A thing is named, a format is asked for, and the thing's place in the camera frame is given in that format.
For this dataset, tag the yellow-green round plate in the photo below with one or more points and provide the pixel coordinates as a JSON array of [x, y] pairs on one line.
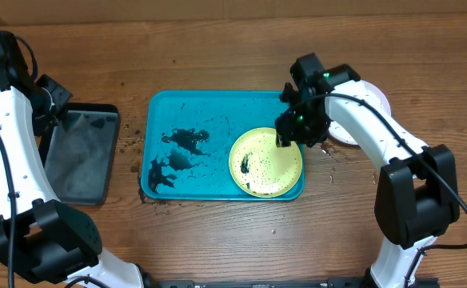
[[263, 169]]

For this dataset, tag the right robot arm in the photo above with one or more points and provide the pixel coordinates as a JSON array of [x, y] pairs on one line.
[[417, 186]]

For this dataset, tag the white round plate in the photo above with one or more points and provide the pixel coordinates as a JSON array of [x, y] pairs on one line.
[[377, 104]]

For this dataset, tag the teal plastic serving tray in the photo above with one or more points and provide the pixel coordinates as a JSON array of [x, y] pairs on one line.
[[189, 136]]

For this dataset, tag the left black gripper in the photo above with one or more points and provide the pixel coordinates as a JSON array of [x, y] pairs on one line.
[[62, 96]]

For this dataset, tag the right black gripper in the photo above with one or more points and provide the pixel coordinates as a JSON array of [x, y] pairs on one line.
[[288, 133]]

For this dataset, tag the black water tray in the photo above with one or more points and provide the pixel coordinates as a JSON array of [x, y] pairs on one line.
[[78, 162]]

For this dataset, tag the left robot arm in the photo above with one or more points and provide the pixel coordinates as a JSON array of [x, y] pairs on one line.
[[41, 238]]

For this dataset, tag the dark green sponge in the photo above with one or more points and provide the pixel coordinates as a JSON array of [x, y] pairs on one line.
[[70, 120]]

